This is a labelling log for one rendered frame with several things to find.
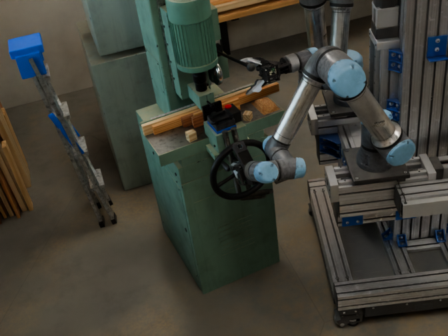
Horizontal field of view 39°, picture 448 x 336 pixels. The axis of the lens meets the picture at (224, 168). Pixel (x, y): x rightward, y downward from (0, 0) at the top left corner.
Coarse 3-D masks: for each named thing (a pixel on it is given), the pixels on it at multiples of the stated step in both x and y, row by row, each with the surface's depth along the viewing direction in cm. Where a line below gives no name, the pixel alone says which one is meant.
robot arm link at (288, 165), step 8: (280, 152) 233; (288, 152) 233; (272, 160) 234; (280, 160) 228; (288, 160) 228; (296, 160) 228; (280, 168) 225; (288, 168) 226; (296, 168) 227; (304, 168) 228; (280, 176) 226; (288, 176) 227; (296, 176) 228
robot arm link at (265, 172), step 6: (258, 162) 227; (264, 162) 223; (270, 162) 224; (276, 162) 226; (252, 168) 228; (258, 168) 222; (264, 168) 221; (270, 168) 222; (276, 168) 223; (252, 174) 227; (258, 174) 222; (264, 174) 221; (270, 174) 222; (276, 174) 223; (258, 180) 225; (264, 180) 222; (270, 180) 222; (276, 180) 227
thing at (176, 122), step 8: (264, 88) 292; (272, 88) 294; (240, 96) 289; (248, 96) 290; (256, 96) 292; (264, 96) 294; (240, 104) 291; (192, 112) 283; (168, 120) 280; (176, 120) 280; (152, 128) 279; (160, 128) 279; (168, 128) 281
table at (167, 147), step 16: (256, 112) 284; (272, 112) 283; (176, 128) 282; (192, 128) 280; (256, 128) 282; (160, 144) 273; (176, 144) 272; (192, 144) 271; (208, 144) 274; (160, 160) 268; (176, 160) 272
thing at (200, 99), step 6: (192, 84) 284; (192, 90) 280; (210, 90) 278; (192, 96) 283; (198, 96) 275; (204, 96) 275; (210, 96) 277; (198, 102) 278; (204, 102) 277; (210, 102) 278
